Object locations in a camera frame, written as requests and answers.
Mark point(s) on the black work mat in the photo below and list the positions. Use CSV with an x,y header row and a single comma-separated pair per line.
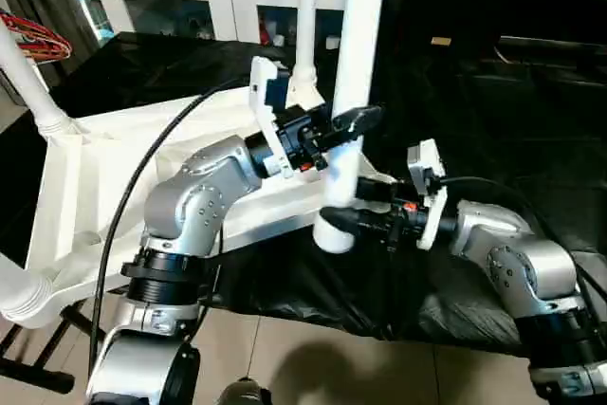
x,y
474,139

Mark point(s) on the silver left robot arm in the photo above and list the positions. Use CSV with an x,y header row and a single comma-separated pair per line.
x,y
199,196

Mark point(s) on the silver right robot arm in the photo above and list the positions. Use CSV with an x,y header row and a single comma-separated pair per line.
x,y
517,258

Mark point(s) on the black flat bar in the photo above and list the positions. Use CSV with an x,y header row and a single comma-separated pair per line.
x,y
555,46

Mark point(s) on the small tan block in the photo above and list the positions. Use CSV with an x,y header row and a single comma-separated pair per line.
x,y
441,42

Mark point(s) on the white plastic table leg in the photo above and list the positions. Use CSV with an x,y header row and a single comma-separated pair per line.
x,y
28,78
356,54
19,291
307,16

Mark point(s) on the black folding table frame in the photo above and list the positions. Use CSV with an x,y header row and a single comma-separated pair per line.
x,y
43,358

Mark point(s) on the white plastic table top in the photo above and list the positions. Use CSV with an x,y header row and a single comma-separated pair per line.
x,y
104,168

